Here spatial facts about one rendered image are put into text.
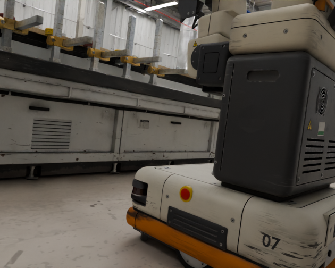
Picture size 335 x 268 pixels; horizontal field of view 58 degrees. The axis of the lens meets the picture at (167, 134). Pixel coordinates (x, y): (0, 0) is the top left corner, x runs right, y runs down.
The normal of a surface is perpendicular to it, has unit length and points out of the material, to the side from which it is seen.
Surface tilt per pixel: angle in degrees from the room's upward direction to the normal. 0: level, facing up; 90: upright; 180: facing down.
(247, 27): 90
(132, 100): 90
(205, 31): 90
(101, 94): 90
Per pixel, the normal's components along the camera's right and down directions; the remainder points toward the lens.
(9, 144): 0.72, 0.12
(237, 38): -0.68, -0.04
